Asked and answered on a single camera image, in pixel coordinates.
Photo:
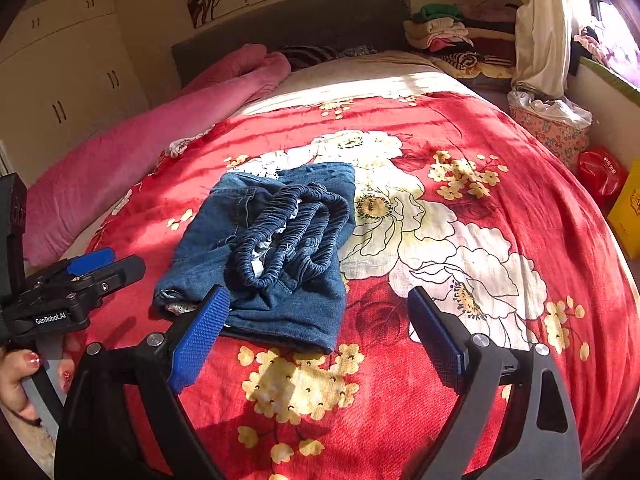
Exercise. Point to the red floral blanket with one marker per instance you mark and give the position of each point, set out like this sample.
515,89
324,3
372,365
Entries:
450,310

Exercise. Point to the window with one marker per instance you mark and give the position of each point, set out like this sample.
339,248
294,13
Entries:
600,0

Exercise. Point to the grey bed headboard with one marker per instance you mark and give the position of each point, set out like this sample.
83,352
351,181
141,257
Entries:
300,25

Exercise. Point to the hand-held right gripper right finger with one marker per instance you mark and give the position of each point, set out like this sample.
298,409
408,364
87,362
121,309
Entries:
437,340

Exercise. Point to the yellow box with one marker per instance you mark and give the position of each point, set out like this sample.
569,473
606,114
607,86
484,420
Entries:
627,210

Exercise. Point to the red bag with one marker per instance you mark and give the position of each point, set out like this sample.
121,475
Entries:
602,175

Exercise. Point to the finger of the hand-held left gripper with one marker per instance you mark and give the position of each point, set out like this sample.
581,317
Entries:
115,275
92,261

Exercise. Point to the floral fabric basket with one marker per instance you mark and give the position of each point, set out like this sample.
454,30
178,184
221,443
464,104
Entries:
555,132

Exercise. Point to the cream wardrobe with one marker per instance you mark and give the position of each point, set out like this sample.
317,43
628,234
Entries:
65,70

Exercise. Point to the person's left hand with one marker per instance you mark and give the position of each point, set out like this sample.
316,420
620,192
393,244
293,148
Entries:
15,385

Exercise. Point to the purple cloth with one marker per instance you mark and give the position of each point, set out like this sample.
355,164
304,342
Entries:
610,52

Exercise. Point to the cream curtain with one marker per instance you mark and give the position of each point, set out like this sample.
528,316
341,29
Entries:
540,20

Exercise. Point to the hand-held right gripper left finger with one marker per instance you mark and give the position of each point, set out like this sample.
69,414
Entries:
200,337

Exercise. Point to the beige bed sheet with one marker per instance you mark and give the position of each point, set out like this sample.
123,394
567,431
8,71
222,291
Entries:
360,77

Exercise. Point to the stack of folded clothes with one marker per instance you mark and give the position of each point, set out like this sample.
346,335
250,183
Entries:
460,35

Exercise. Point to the blue denim pants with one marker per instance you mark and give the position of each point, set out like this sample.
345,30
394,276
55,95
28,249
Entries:
280,240

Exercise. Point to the striped pillow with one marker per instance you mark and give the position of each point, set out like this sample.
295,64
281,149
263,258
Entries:
310,56

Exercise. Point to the pink quilt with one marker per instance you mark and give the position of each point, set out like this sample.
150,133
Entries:
150,130

